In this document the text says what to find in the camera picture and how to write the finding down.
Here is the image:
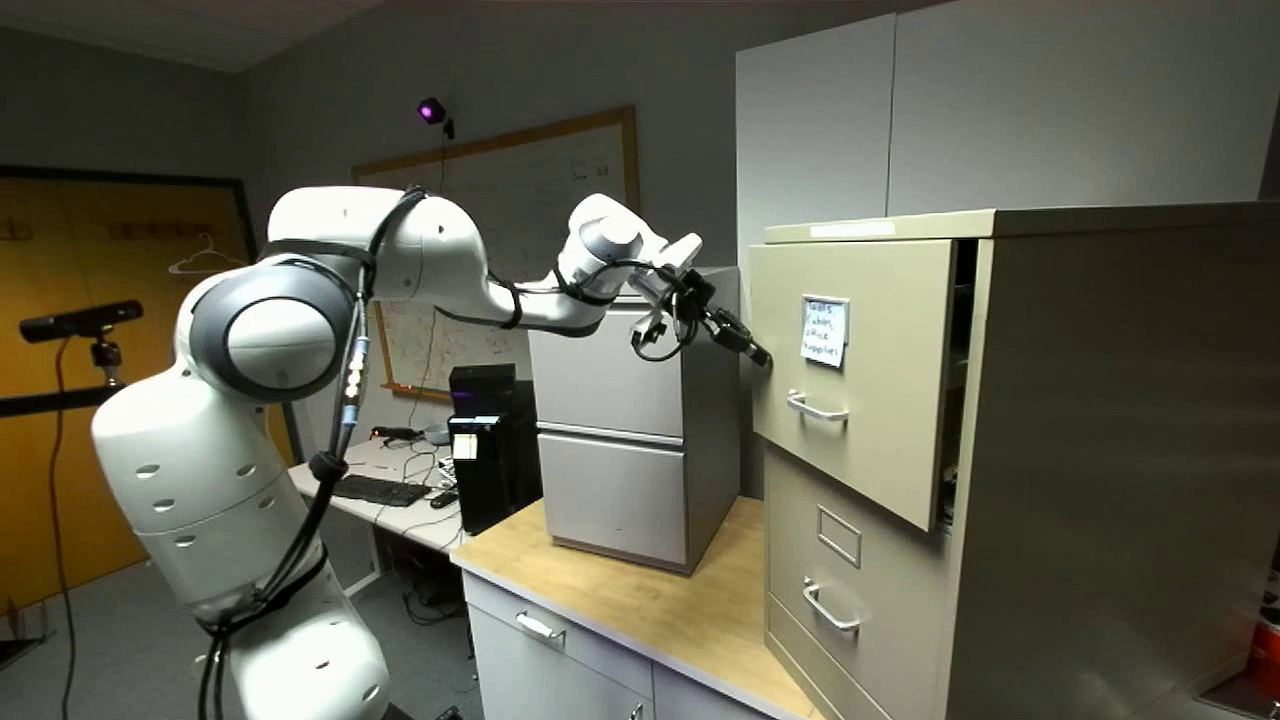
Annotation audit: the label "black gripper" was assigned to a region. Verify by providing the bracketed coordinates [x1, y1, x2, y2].
[630, 261, 775, 376]

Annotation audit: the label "beige labelled file cabinet drawer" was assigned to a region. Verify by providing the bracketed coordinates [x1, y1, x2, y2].
[744, 236, 984, 537]

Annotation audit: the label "white paper drawer label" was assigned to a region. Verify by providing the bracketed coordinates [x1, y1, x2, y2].
[797, 290, 856, 376]

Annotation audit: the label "gray two-drawer file cabinet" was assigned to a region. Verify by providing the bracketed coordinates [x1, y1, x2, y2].
[524, 264, 748, 574]

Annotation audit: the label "wood-topped gray counter cabinet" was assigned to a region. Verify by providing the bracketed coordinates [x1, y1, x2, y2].
[448, 495, 833, 720]

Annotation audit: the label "beige unlabelled file cabinet drawer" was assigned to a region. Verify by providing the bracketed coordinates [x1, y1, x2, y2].
[759, 444, 958, 720]

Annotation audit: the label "beige metal file cabinet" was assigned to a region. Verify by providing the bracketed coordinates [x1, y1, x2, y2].
[744, 200, 1280, 720]

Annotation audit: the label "wood-framed whiteboard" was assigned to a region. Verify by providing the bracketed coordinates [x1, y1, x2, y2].
[346, 102, 644, 409]

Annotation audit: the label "black computer tower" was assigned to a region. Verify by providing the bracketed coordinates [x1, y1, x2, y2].
[445, 358, 545, 537]

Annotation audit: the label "light office desk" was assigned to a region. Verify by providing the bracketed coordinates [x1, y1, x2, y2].
[283, 436, 473, 559]

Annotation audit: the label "black keyboard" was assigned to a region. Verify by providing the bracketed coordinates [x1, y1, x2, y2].
[332, 473, 435, 512]

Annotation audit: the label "red object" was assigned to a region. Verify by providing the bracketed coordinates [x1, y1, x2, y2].
[1238, 602, 1280, 711]

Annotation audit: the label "orange wooden door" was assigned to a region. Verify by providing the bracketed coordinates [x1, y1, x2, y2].
[0, 164, 298, 620]

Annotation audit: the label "white wall cabinets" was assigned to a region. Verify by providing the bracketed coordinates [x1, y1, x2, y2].
[732, 0, 1280, 253]

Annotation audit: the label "camera with purple light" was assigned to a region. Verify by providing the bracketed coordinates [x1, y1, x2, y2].
[413, 90, 461, 144]

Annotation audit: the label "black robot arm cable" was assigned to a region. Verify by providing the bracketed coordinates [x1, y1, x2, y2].
[190, 192, 432, 720]

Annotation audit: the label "black camera on tripod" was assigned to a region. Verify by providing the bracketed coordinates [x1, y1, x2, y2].
[0, 296, 146, 421]

